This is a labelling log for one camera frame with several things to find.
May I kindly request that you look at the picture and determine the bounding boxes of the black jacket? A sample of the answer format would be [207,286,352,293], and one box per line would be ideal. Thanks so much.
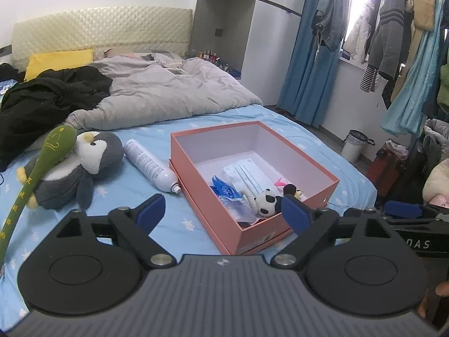
[0,67,113,172]

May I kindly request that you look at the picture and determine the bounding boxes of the blue plastic packet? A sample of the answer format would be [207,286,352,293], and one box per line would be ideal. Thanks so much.
[210,175,243,202]

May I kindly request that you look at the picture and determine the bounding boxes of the white spray can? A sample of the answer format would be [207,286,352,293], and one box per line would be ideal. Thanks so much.
[123,139,182,194]

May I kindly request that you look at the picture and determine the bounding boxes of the clear plastic bag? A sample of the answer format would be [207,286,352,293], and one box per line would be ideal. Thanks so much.
[219,197,262,226]

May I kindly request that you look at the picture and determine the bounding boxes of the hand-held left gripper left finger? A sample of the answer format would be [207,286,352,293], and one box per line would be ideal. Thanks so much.
[40,193,178,267]

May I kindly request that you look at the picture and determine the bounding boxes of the yellow pillow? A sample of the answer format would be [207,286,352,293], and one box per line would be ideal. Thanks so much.
[24,49,95,82]

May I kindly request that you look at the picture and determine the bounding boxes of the grey puffer jacket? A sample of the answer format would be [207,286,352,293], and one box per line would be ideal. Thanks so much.
[423,119,449,169]

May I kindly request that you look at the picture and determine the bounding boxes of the hanging teal dress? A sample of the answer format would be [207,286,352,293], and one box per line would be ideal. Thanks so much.
[381,0,449,137]

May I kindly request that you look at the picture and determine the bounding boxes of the row of small bottles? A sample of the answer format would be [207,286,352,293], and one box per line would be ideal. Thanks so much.
[198,50,221,64]

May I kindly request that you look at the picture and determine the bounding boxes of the grey duvet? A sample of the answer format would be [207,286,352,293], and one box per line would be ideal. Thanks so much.
[65,53,264,130]

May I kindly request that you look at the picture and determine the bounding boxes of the white trash bin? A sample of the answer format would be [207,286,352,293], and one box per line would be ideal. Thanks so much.
[341,130,375,164]

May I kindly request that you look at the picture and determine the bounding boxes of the white wardrobe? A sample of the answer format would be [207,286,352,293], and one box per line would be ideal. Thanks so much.
[191,0,311,108]

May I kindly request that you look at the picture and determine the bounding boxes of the small panda plush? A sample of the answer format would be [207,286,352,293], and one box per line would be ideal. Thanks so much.
[246,188,283,217]

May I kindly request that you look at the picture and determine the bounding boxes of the cream plush cushion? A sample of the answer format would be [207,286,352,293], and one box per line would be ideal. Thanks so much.
[422,158,449,208]

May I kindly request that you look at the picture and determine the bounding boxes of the pink pillow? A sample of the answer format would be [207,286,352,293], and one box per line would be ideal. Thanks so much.
[103,47,155,60]

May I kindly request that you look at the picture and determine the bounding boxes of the blue curtain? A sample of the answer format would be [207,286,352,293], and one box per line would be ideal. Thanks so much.
[277,0,351,129]

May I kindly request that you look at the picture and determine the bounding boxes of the red basket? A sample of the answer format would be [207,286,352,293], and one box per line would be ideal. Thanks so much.
[366,140,409,197]

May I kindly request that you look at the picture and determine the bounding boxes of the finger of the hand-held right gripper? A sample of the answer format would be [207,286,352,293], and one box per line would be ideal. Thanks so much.
[383,200,449,223]

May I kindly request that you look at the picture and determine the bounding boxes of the hanging white jacket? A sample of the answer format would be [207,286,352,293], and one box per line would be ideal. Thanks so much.
[343,0,383,65]

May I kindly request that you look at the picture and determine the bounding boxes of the green long massage stick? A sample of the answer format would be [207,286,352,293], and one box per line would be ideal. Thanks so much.
[0,124,78,271]

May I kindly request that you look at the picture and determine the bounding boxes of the blue star-print bed sheet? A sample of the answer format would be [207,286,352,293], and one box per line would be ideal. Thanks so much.
[0,103,377,324]

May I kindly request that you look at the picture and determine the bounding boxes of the beige quilted headboard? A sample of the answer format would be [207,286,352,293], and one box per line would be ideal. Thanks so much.
[12,6,193,71]

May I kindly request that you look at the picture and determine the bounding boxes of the grey penguin plush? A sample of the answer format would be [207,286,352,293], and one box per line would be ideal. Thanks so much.
[17,131,124,211]

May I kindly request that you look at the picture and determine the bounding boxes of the pink cardboard box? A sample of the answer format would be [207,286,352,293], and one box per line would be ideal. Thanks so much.
[169,121,340,256]

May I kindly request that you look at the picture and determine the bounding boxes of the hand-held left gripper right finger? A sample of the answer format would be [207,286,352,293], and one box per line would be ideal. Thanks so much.
[274,195,404,265]

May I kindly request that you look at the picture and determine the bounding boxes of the hanging denim jacket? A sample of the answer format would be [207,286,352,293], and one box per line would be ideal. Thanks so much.
[311,0,351,54]

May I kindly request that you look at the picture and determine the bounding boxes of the blue face mask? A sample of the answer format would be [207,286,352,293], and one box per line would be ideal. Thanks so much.
[223,159,278,197]

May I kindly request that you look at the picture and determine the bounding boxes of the black cloth bundle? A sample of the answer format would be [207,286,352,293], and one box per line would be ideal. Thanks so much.
[0,63,20,82]

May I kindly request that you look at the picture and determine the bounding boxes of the hanging grey striped cardigan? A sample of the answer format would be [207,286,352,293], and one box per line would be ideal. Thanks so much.
[361,0,416,94]

